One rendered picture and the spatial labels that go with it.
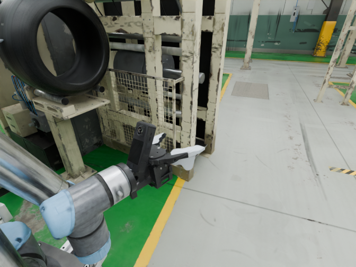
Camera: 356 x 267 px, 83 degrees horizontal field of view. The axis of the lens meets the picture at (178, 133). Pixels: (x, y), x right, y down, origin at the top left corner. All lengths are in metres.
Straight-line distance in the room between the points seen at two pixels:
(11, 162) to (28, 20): 0.95
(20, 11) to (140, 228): 1.47
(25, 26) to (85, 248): 1.09
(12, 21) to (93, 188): 1.06
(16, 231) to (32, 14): 1.02
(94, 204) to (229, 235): 1.33
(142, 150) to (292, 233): 1.52
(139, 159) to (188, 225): 1.25
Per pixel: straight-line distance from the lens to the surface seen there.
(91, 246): 0.49
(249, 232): 1.70
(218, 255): 1.56
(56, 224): 0.41
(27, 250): 0.60
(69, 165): 2.08
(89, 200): 0.42
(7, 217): 1.19
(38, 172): 0.50
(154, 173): 0.47
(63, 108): 1.43
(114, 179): 0.43
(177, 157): 0.46
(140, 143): 0.45
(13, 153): 0.47
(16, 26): 1.33
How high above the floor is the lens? 1.36
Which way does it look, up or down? 30 degrees down
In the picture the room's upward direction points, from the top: straight up
